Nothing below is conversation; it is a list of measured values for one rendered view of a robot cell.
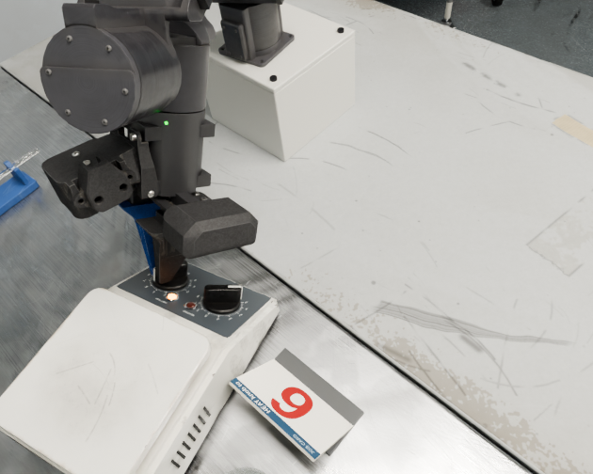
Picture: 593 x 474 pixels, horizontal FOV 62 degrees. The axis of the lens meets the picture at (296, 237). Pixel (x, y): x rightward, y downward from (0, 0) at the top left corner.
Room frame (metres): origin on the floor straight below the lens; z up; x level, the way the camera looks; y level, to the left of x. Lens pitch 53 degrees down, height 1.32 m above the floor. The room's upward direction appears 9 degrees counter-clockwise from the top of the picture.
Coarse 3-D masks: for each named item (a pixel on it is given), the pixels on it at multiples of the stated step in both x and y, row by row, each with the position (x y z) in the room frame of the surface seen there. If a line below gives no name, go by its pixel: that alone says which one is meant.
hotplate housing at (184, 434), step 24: (192, 264) 0.29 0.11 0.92; (168, 312) 0.21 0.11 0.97; (264, 312) 0.21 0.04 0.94; (216, 336) 0.18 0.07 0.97; (240, 336) 0.18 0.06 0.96; (264, 336) 0.21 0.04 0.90; (216, 360) 0.16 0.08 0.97; (240, 360) 0.17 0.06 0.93; (192, 384) 0.14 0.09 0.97; (216, 384) 0.15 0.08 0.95; (192, 408) 0.13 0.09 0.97; (216, 408) 0.14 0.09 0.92; (168, 432) 0.11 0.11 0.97; (192, 432) 0.12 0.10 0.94; (168, 456) 0.10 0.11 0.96; (192, 456) 0.11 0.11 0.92
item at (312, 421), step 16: (272, 368) 0.17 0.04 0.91; (256, 384) 0.15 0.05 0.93; (272, 384) 0.15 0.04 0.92; (288, 384) 0.15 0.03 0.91; (272, 400) 0.14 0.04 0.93; (288, 400) 0.14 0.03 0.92; (304, 400) 0.14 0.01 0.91; (288, 416) 0.12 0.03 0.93; (304, 416) 0.12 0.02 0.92; (320, 416) 0.12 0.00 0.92; (304, 432) 0.11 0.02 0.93; (320, 432) 0.11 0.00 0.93; (336, 432) 0.11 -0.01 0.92; (320, 448) 0.09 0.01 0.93
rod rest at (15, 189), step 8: (16, 168) 0.45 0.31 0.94; (16, 176) 0.46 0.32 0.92; (24, 176) 0.47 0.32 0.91; (8, 184) 0.46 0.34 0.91; (16, 184) 0.45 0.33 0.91; (24, 184) 0.45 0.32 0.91; (32, 184) 0.45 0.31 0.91; (0, 192) 0.45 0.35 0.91; (8, 192) 0.44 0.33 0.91; (16, 192) 0.44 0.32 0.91; (24, 192) 0.44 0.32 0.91; (0, 200) 0.43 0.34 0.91; (8, 200) 0.43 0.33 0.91; (16, 200) 0.43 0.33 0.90; (0, 208) 0.42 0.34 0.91; (8, 208) 0.42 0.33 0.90
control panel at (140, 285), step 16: (144, 272) 0.27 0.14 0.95; (192, 272) 0.27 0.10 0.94; (208, 272) 0.27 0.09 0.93; (128, 288) 0.24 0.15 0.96; (144, 288) 0.24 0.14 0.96; (192, 288) 0.24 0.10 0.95; (160, 304) 0.22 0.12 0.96; (176, 304) 0.22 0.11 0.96; (240, 304) 0.22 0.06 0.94; (256, 304) 0.22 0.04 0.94; (192, 320) 0.20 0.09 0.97; (208, 320) 0.20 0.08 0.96; (224, 320) 0.20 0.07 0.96; (240, 320) 0.20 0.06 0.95; (224, 336) 0.18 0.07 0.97
